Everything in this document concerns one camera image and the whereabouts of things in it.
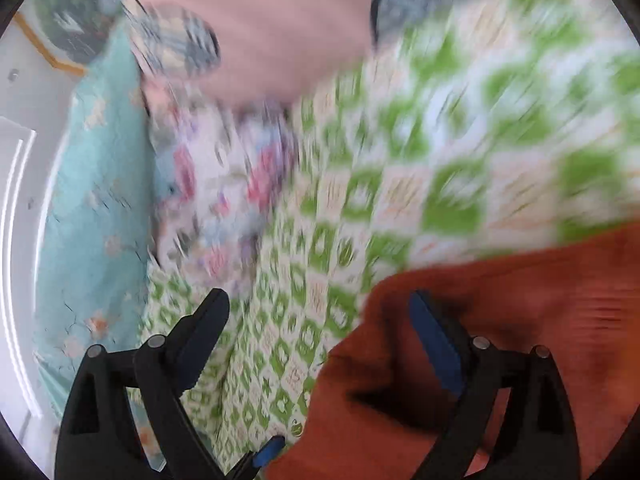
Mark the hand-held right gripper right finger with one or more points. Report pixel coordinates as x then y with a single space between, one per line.
436 347

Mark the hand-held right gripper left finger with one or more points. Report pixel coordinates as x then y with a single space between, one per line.
192 365

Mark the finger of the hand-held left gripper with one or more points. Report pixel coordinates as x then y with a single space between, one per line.
267 451

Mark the orange knit cloth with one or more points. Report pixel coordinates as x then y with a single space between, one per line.
550 310

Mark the floral ruffled pillow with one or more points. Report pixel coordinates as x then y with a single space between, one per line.
215 185

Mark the green checked bed sheet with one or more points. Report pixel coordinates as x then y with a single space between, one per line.
450 160

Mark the teal floral pillow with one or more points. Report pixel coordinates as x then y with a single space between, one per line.
95 185

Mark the white door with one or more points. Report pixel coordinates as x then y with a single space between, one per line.
15 260

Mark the pink heart-pattern pillow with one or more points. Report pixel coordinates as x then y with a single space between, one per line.
290 25

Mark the gold-framed wall painting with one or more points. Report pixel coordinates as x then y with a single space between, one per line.
70 10

